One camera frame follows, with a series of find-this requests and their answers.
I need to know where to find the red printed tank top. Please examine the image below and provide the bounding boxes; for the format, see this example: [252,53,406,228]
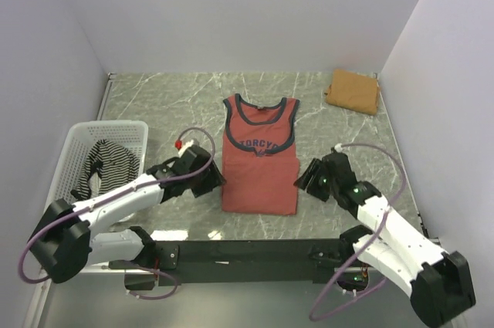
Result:
[222,93,300,216]

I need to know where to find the tan tank top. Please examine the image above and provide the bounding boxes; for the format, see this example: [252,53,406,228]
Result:
[325,69,380,116]

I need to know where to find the black white striped tank top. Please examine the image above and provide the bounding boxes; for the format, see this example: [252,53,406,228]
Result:
[70,140,140,201]

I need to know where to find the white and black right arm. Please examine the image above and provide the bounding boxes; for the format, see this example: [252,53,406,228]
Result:
[294,152,476,327]

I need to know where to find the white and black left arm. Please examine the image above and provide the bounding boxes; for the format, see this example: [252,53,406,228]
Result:
[24,157,225,283]

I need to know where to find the white plastic laundry basket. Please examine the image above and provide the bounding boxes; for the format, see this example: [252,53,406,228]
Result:
[46,120,148,204]

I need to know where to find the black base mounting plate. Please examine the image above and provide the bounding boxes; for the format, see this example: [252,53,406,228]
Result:
[108,238,364,292]

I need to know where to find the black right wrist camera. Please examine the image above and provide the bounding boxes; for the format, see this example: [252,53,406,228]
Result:
[322,144,357,187]

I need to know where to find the aluminium rail frame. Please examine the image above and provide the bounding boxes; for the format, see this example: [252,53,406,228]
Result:
[41,238,449,272]

